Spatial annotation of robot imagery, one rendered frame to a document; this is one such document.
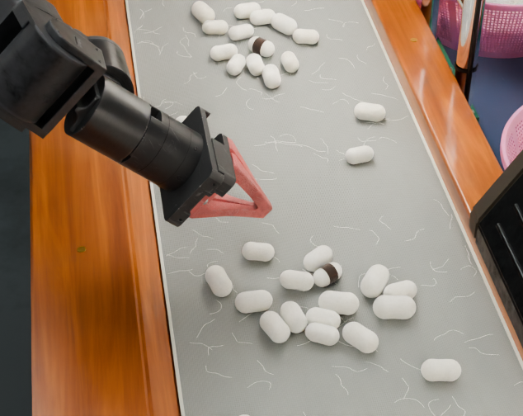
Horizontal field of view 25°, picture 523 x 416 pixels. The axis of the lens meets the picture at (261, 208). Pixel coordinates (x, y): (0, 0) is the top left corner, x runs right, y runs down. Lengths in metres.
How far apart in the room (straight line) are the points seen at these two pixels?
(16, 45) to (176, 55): 0.50
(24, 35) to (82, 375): 0.28
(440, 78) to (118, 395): 0.57
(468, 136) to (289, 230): 0.23
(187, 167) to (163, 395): 0.19
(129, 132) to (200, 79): 0.42
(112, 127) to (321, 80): 0.46
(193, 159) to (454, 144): 0.35
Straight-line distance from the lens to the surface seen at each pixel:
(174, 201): 1.02
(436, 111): 1.31
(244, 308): 1.08
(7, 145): 2.60
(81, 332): 1.06
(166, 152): 1.00
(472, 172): 1.23
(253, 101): 1.36
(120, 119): 0.98
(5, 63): 0.97
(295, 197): 1.22
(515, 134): 1.32
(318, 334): 1.06
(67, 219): 1.17
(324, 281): 1.11
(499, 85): 1.53
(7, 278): 2.27
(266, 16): 1.49
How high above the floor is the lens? 1.51
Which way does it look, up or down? 39 degrees down
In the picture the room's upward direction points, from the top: straight up
